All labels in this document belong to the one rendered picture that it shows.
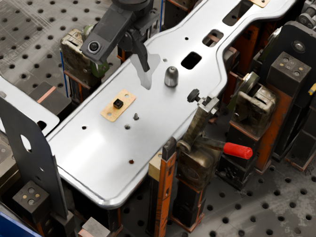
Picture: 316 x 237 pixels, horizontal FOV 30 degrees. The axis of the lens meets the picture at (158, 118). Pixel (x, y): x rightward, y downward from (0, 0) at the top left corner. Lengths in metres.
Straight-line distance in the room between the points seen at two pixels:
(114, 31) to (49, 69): 0.70
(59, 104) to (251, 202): 0.55
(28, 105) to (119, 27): 0.35
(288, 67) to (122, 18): 0.38
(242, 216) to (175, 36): 0.48
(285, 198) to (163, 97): 0.46
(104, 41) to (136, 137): 0.28
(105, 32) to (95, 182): 0.32
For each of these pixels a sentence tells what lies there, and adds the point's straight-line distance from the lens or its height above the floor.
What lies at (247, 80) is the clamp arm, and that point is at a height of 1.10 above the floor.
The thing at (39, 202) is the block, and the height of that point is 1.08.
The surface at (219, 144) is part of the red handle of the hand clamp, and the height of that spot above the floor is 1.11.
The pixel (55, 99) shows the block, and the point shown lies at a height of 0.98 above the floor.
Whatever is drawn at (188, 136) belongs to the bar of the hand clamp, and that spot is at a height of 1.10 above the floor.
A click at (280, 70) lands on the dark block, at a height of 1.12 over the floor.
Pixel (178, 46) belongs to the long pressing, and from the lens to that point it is 1.39.
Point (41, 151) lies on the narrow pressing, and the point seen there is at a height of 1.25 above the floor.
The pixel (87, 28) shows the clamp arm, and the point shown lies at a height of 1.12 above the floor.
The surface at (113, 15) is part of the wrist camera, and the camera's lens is 1.07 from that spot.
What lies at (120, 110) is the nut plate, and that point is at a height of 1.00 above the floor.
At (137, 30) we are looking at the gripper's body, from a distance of 1.09.
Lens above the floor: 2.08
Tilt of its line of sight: 58 degrees down
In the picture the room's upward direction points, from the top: 4 degrees clockwise
